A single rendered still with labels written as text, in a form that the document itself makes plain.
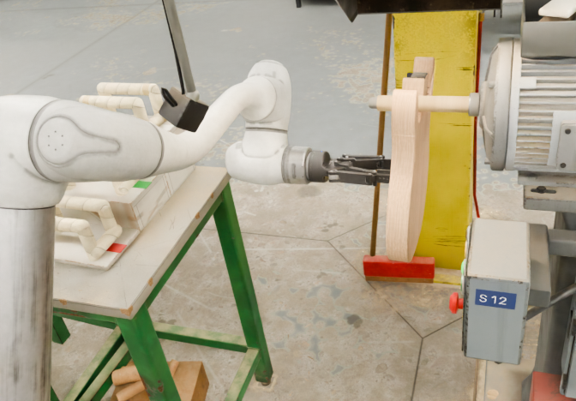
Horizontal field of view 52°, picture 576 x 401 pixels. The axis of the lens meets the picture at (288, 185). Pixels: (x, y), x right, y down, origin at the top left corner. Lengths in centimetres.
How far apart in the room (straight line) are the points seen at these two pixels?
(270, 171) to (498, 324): 60
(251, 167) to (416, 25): 94
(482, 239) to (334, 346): 140
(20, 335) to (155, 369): 50
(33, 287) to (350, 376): 147
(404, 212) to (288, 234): 180
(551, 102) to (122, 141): 70
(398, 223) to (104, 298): 67
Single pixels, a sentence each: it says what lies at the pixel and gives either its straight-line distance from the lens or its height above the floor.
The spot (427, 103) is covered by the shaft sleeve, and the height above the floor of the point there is 126.
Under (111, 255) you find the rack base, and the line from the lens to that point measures 149.
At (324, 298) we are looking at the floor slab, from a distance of 257.
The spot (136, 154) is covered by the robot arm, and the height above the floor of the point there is 138.
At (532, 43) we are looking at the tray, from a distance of 109.
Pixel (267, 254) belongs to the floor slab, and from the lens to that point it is 284.
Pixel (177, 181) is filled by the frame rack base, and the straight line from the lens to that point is 167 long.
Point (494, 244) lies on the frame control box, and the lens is 106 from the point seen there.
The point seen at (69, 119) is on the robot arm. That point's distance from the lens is 88.
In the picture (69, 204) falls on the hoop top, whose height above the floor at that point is 104.
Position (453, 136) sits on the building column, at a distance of 226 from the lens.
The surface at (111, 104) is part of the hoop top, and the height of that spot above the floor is 120.
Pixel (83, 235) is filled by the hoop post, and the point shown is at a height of 102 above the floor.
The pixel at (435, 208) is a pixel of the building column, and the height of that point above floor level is 34.
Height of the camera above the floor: 179
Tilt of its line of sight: 33 degrees down
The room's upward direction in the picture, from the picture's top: 9 degrees counter-clockwise
